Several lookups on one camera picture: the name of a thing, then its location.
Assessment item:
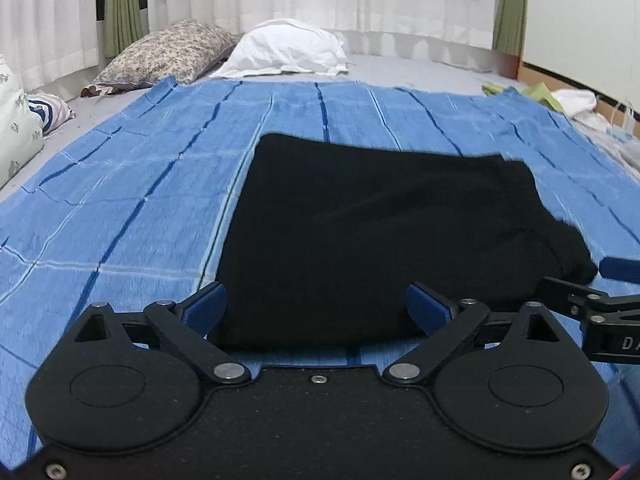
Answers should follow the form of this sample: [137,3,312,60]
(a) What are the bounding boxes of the black pants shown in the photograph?
[212,133,597,352]

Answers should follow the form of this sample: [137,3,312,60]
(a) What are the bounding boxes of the grey crumpled garment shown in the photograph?
[573,112,640,180]

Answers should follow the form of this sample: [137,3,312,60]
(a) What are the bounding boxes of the blue striped towel blanket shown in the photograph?
[1,79,639,467]

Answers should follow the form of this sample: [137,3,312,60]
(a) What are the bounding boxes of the white crumpled cloth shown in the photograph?
[551,89,598,118]

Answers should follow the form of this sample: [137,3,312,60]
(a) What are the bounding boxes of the green cloth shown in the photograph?
[482,82,565,114]

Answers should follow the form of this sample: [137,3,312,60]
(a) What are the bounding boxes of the light green patterned pillow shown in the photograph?
[0,55,43,188]

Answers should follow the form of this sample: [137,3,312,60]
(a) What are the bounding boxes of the green curtain right side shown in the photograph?
[492,0,528,58]

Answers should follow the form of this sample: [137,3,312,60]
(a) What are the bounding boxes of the green curtain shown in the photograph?
[492,0,528,58]
[103,0,143,58]

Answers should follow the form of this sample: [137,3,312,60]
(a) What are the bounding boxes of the striped navy white cloth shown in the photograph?
[27,93,75,136]

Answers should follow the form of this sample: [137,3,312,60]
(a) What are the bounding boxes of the floral patterned pillow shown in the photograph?
[80,18,241,98]

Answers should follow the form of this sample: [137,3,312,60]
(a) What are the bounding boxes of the white sheer curtain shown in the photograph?
[1,0,498,90]

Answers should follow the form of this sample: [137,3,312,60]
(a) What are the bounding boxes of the white pillow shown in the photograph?
[210,18,348,79]

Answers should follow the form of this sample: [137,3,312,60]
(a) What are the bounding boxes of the white charging cable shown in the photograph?
[606,100,639,137]

